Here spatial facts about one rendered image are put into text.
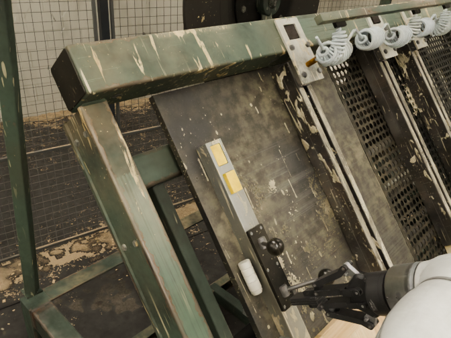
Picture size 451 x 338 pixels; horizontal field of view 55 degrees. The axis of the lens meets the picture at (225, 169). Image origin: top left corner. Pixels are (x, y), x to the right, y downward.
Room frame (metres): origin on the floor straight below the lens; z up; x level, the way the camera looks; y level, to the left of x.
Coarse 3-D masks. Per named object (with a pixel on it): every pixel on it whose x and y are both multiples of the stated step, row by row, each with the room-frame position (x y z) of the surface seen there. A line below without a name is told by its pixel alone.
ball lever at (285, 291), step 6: (324, 270) 0.73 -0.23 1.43; (330, 270) 0.73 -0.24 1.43; (318, 276) 0.72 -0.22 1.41; (306, 282) 0.73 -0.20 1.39; (312, 282) 0.72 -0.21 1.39; (330, 282) 0.71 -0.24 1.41; (282, 288) 0.73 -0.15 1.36; (288, 288) 0.73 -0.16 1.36; (294, 288) 0.73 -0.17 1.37; (282, 294) 0.73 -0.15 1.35; (288, 294) 0.73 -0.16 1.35
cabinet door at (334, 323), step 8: (336, 320) 0.80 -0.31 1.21; (328, 328) 0.77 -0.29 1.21; (336, 328) 0.78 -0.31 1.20; (344, 328) 0.79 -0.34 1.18; (352, 328) 0.81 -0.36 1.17; (360, 328) 0.82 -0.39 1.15; (376, 328) 0.85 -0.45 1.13; (320, 336) 0.74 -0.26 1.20; (328, 336) 0.75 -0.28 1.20; (336, 336) 0.76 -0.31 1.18; (344, 336) 0.78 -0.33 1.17; (352, 336) 0.79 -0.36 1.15; (360, 336) 0.81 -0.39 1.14; (368, 336) 0.82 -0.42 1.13
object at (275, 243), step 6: (258, 240) 0.78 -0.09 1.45; (264, 240) 0.78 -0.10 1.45; (270, 240) 0.70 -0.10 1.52; (276, 240) 0.70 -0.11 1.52; (264, 246) 0.78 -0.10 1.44; (270, 246) 0.69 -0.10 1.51; (276, 246) 0.69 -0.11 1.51; (282, 246) 0.69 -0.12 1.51; (270, 252) 0.69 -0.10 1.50; (276, 252) 0.68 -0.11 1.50; (282, 252) 0.69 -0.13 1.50
